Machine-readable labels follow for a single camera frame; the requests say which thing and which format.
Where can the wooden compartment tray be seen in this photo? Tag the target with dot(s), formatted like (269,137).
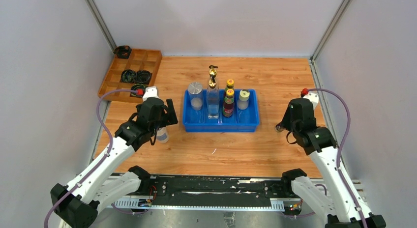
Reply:
(140,59)

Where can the blue plastic divided bin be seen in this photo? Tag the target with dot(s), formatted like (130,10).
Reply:
(241,120)

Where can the clear glass oil bottle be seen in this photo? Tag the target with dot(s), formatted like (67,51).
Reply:
(212,96)

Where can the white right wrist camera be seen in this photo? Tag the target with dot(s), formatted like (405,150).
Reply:
(311,96)

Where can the glass bottle with brown sauce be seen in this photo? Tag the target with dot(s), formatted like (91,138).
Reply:
(213,72)

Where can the jar with silver lid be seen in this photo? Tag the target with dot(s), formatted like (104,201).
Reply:
(195,92)

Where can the jar with pale yellow lid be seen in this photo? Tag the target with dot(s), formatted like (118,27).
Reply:
(243,99)

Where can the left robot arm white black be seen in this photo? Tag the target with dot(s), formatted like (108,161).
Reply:
(80,201)

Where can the dark coiled roll upper left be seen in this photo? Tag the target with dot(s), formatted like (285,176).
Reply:
(128,76)

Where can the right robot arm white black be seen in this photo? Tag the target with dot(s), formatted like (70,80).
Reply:
(344,208)

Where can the aluminium frame rail front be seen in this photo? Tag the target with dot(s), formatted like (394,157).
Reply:
(80,201)

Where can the dark coiled roll upper right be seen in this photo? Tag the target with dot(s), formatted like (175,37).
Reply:
(143,77)

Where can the small black pepper shaker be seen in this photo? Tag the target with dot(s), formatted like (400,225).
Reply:
(278,128)

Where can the dark coiled roll lower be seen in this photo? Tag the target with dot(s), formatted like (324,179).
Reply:
(138,90)

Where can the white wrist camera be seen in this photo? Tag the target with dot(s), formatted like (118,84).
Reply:
(311,96)
(148,92)

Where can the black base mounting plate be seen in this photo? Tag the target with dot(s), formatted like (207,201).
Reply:
(191,192)

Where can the dark coiled roll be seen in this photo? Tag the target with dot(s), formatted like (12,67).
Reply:
(138,90)
(143,77)
(128,76)

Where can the red label sauce bottle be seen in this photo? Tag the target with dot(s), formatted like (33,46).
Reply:
(229,84)

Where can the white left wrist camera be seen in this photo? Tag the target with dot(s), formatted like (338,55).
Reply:
(148,92)

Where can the white bead jar blue label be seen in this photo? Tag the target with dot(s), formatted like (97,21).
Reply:
(162,135)

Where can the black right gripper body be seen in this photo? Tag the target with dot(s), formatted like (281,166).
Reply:
(287,122)

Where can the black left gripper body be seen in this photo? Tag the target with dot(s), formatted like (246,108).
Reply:
(161,123)

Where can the green label sauce bottle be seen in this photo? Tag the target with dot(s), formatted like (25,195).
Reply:
(228,104)

